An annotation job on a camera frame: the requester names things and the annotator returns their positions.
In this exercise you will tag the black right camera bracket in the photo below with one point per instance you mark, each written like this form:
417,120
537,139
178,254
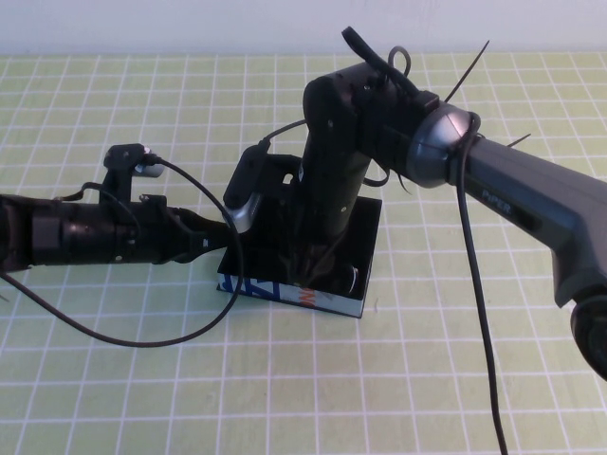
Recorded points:
281,180

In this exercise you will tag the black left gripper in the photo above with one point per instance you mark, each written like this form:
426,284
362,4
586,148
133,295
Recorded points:
104,237

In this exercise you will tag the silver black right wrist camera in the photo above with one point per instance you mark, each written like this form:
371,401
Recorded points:
242,189

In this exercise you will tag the black glasses case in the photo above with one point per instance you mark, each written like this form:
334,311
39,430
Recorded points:
366,237

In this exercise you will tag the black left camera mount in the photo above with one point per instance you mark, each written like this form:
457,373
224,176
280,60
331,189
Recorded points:
121,187

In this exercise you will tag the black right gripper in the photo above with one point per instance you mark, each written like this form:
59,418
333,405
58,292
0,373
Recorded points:
327,199

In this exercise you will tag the green white-grid tablecloth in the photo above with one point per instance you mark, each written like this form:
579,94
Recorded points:
142,403

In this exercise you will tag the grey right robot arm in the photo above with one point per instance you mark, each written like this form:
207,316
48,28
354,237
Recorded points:
521,199

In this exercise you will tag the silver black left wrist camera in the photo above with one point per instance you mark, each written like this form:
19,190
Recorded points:
124,154

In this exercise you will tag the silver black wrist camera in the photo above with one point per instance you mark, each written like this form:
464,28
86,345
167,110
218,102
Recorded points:
242,189
124,154

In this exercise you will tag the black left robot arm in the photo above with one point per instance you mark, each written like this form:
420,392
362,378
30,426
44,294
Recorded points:
23,232

